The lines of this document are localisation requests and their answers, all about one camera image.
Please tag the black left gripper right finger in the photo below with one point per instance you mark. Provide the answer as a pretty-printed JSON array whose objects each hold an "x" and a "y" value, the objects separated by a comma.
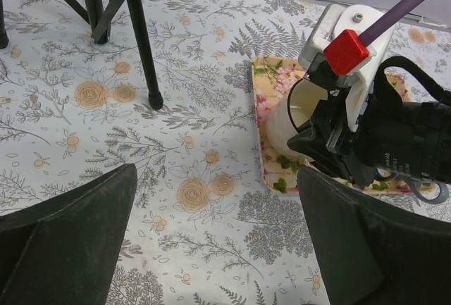
[{"x": 371, "y": 252}]

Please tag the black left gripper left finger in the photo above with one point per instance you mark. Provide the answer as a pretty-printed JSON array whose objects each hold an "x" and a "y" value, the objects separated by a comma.
[{"x": 64, "y": 250}]

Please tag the grey-blue small mug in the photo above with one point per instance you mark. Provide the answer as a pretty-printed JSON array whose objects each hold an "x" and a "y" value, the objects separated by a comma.
[{"x": 429, "y": 192}]

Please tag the floral serving tray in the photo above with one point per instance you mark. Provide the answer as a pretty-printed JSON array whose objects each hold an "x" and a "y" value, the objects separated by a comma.
[{"x": 272, "y": 78}]

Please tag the floral tablecloth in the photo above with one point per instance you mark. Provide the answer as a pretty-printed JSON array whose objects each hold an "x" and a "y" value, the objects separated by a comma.
[{"x": 205, "y": 228}]

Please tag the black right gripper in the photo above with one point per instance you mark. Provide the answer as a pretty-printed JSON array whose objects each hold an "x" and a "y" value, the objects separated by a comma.
[{"x": 410, "y": 139}]

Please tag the cream mug with black handle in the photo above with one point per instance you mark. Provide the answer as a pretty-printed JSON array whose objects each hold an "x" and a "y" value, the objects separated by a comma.
[{"x": 291, "y": 112}]

